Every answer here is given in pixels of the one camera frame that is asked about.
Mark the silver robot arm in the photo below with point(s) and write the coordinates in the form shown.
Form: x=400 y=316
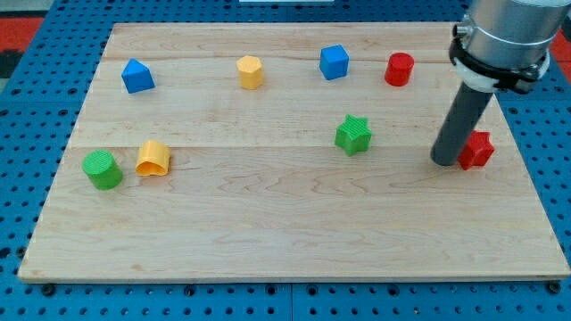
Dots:
x=504 y=44

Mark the green star block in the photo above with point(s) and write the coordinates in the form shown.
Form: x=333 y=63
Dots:
x=353 y=135

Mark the red star block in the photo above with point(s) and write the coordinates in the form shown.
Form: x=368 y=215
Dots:
x=477 y=150

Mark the wooden board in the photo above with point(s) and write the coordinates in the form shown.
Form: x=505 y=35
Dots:
x=257 y=191

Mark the yellow hexagon block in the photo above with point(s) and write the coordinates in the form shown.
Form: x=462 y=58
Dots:
x=250 y=72

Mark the blue cube block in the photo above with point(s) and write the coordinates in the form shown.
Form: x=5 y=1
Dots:
x=333 y=62

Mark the yellow arch block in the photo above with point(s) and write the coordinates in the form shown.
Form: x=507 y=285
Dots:
x=153 y=159

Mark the red cylinder block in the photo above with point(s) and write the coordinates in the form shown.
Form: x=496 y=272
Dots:
x=399 y=69

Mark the blue pentagon block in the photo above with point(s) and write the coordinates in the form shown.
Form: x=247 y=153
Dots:
x=137 y=77

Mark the green cylinder block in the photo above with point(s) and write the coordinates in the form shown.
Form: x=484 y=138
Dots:
x=102 y=170

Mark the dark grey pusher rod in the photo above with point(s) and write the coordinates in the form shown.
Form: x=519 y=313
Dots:
x=466 y=110

